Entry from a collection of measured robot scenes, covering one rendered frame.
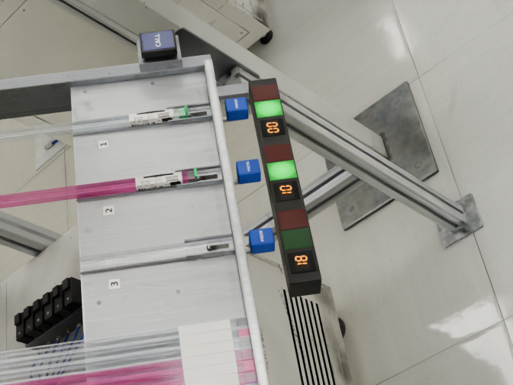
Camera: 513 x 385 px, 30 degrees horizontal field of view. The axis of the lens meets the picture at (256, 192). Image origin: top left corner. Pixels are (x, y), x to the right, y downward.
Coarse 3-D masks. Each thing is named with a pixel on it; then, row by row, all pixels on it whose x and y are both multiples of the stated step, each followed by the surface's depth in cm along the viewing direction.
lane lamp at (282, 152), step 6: (276, 144) 129; (282, 144) 129; (288, 144) 129; (264, 150) 129; (270, 150) 129; (276, 150) 129; (282, 150) 129; (288, 150) 129; (270, 156) 128; (276, 156) 128; (282, 156) 128; (288, 156) 128; (270, 162) 128
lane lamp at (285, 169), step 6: (276, 162) 127; (282, 162) 127; (288, 162) 127; (270, 168) 127; (276, 168) 127; (282, 168) 127; (288, 168) 127; (294, 168) 127; (270, 174) 126; (276, 174) 126; (282, 174) 126; (288, 174) 126; (294, 174) 126; (270, 180) 126
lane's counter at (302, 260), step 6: (300, 252) 119; (306, 252) 119; (312, 252) 119; (288, 258) 118; (294, 258) 118; (300, 258) 118; (306, 258) 118; (312, 258) 118; (294, 264) 118; (300, 264) 118; (306, 264) 118; (312, 264) 118; (294, 270) 117; (300, 270) 117; (306, 270) 117; (312, 270) 117
